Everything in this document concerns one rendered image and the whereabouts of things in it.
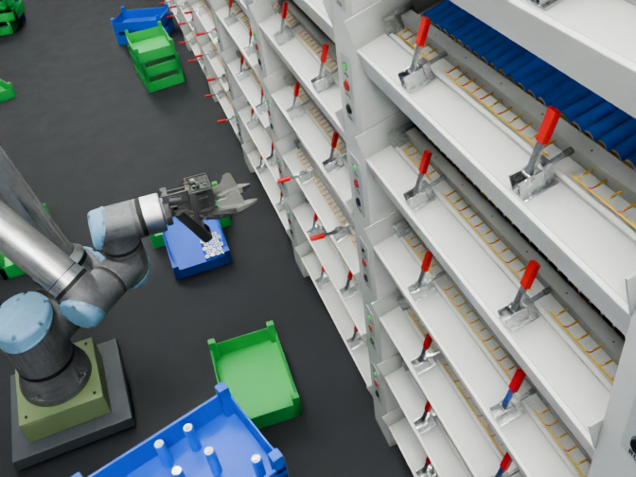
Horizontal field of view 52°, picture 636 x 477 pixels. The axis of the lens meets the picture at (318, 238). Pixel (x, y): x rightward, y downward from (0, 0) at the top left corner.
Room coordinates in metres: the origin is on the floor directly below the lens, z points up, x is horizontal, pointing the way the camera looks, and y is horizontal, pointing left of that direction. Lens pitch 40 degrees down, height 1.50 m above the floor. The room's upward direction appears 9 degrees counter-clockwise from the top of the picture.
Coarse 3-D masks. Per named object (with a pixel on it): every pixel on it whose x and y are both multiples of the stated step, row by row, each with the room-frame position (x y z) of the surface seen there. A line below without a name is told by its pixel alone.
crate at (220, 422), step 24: (216, 408) 0.76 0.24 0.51; (240, 408) 0.73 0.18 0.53; (168, 432) 0.71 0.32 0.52; (216, 432) 0.72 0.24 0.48; (240, 432) 0.71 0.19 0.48; (120, 456) 0.66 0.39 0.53; (144, 456) 0.68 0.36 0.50; (192, 456) 0.68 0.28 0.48; (240, 456) 0.66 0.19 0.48; (264, 456) 0.65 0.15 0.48
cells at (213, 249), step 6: (216, 234) 1.81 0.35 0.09; (210, 240) 1.78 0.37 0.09; (216, 240) 1.78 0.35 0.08; (204, 246) 1.76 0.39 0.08; (210, 246) 1.76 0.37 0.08; (216, 246) 1.76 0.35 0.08; (222, 246) 1.76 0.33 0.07; (204, 252) 1.75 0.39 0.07; (210, 252) 1.74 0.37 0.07; (216, 252) 1.74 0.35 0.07; (222, 252) 1.73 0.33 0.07; (210, 258) 1.73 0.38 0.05
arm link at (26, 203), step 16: (0, 160) 1.37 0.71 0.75; (0, 176) 1.35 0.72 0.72; (16, 176) 1.38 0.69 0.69; (0, 192) 1.33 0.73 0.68; (16, 192) 1.35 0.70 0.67; (32, 192) 1.39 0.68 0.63; (16, 208) 1.33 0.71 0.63; (32, 208) 1.35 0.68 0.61; (32, 224) 1.33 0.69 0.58; (48, 224) 1.36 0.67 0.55; (64, 240) 1.37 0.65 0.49; (80, 256) 1.35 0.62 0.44; (96, 256) 1.40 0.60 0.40
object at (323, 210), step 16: (288, 144) 1.62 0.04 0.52; (288, 160) 1.58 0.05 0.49; (304, 160) 1.55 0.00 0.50; (304, 192) 1.42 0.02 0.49; (320, 192) 1.39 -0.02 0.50; (320, 208) 1.33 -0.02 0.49; (336, 208) 1.31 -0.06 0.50; (336, 224) 1.25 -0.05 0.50; (336, 240) 1.20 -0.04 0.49; (352, 256) 1.13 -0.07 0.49; (352, 272) 1.08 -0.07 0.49
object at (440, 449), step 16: (384, 368) 0.93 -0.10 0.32; (400, 368) 0.94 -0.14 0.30; (400, 384) 0.90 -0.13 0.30; (416, 384) 0.88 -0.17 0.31; (400, 400) 0.86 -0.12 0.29; (416, 400) 0.85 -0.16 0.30; (416, 416) 0.81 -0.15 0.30; (432, 416) 0.79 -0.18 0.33; (416, 432) 0.78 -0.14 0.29; (432, 432) 0.77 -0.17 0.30; (432, 448) 0.74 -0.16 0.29; (448, 448) 0.72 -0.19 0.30; (448, 464) 0.69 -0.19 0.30; (464, 464) 0.68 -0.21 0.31
